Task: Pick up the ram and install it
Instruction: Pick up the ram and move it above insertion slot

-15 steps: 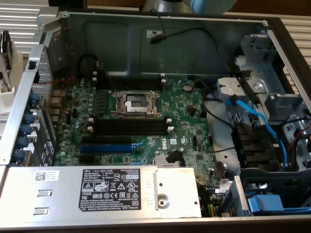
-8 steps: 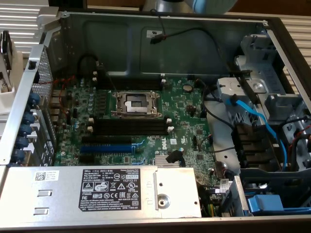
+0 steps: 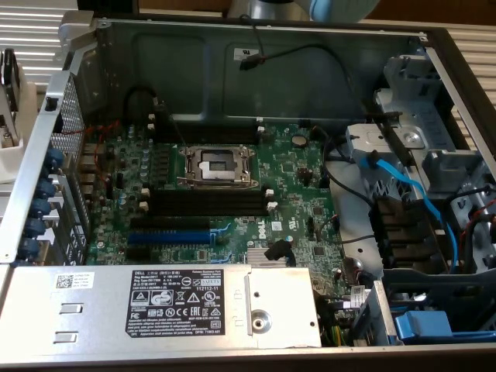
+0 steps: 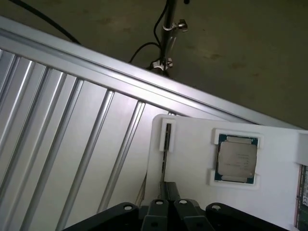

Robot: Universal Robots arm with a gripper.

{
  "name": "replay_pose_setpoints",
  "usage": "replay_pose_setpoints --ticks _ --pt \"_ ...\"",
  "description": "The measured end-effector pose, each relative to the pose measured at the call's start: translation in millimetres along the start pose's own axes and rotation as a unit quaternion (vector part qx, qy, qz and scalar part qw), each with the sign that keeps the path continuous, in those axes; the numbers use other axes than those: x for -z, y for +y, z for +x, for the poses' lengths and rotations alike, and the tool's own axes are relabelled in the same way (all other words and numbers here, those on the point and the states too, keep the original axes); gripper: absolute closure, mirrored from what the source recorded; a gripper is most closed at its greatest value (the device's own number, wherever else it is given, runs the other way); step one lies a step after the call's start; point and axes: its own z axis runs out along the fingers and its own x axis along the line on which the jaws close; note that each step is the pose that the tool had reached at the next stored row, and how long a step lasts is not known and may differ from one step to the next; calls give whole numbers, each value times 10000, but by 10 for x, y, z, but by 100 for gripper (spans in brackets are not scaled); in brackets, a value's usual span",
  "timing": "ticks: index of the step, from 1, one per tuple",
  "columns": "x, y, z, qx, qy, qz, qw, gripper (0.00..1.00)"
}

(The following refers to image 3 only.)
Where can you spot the thin silver locking lever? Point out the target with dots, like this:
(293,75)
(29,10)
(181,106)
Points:
(180,133)

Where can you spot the silver ethernet port block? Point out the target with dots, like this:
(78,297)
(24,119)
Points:
(88,150)

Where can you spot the short black expansion slot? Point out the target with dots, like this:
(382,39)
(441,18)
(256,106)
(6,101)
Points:
(137,253)

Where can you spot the RAM slot white latches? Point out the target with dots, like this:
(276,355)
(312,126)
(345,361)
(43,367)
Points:
(209,212)
(221,126)
(209,198)
(221,136)

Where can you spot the green Dell motherboard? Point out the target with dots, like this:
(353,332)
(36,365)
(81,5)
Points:
(286,170)

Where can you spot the black case latch knob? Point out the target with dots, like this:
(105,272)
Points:
(49,104)

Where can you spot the silver CPU socket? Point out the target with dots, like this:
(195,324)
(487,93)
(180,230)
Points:
(219,164)

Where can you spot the dark grey drive cage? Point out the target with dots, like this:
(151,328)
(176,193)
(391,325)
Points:
(426,283)

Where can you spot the silver USB port stack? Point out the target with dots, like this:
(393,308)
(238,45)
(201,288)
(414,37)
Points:
(90,193)
(89,180)

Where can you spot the blue card retention clip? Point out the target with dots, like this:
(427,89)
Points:
(31,246)
(42,208)
(54,158)
(47,188)
(36,227)

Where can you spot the round coin cell battery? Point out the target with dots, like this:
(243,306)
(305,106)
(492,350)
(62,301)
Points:
(299,140)

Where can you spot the black ribbed plastic block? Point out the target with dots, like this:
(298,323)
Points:
(403,232)

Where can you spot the black flat computer part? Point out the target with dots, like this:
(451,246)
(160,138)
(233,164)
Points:
(9,77)

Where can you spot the blue expansion slot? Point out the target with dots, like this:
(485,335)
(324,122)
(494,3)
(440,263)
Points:
(170,237)

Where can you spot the silver power supply unit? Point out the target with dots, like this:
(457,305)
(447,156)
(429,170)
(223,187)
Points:
(97,310)

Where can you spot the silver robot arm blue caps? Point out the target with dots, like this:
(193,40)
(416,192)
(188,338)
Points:
(267,7)

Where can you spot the long black expansion slot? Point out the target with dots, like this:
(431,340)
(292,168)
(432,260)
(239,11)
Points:
(170,222)

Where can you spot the blue plastic drive latch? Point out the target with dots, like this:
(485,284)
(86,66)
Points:
(422,325)

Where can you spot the wide silver port block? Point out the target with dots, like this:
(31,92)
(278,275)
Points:
(88,165)

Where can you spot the grey metal disk bay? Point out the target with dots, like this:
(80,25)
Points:
(410,135)

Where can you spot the white case sticker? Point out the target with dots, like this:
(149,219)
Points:
(246,53)

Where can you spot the light blue slot clip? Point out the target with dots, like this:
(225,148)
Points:
(217,233)

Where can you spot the grey metal PC case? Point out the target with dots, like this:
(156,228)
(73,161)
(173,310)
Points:
(271,89)

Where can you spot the white corner bracket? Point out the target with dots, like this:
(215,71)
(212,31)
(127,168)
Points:
(75,27)

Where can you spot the white parts rack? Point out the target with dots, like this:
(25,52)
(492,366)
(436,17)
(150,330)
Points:
(11,166)

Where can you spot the silver finned chipset heatsink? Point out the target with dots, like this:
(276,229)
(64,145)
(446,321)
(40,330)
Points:
(255,257)

